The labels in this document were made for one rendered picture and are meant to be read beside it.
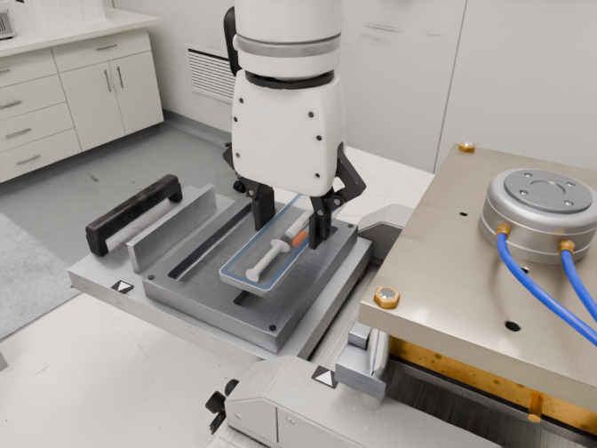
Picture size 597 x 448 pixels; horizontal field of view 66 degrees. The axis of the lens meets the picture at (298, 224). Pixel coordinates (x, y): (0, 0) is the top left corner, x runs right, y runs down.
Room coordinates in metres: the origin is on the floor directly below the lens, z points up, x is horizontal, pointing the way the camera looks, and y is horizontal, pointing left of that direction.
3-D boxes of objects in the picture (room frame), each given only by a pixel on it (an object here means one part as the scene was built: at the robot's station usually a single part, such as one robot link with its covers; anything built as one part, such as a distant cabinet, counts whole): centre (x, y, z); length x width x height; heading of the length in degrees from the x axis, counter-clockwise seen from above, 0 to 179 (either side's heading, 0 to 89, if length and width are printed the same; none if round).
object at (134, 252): (0.43, 0.09, 0.97); 0.30 x 0.22 x 0.08; 62
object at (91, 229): (0.50, 0.21, 0.99); 0.15 x 0.02 x 0.04; 152
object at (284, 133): (0.39, 0.01, 1.16); 0.10 x 0.08 x 0.11; 62
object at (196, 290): (0.41, 0.05, 0.98); 0.20 x 0.17 x 0.03; 152
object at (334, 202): (0.37, -0.03, 1.07); 0.03 x 0.03 x 0.07; 62
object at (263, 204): (0.41, 0.05, 1.07); 0.03 x 0.03 x 0.07; 62
